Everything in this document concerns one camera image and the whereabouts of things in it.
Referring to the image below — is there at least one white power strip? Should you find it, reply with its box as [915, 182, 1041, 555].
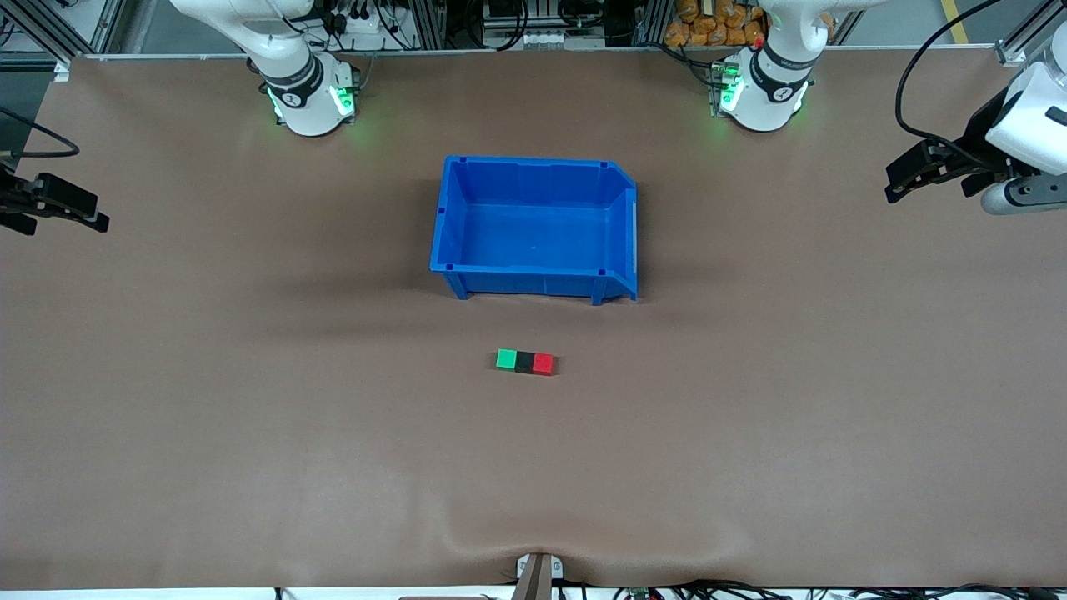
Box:
[333, 12, 394, 38]

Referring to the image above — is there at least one black electronics box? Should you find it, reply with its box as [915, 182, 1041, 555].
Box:
[483, 0, 553, 28]

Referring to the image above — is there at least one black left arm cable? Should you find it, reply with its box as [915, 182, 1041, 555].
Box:
[895, 0, 1005, 149]

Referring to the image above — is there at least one metal table edge bracket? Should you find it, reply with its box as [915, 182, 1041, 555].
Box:
[515, 552, 564, 600]

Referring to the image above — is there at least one brown table mat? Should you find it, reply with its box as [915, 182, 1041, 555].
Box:
[0, 48, 1067, 591]

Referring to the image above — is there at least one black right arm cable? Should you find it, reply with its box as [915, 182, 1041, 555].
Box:
[0, 106, 81, 159]

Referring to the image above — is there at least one white terminal block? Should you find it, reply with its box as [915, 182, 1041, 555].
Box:
[510, 32, 606, 49]

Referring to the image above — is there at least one aluminium frame profile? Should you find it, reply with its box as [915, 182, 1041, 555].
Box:
[996, 0, 1067, 66]
[0, 0, 126, 59]

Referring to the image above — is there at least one blue plastic storage bin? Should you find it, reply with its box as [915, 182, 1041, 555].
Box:
[429, 155, 639, 307]

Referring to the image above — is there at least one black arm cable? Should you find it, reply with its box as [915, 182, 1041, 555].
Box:
[0, 106, 81, 159]
[895, 0, 1005, 149]

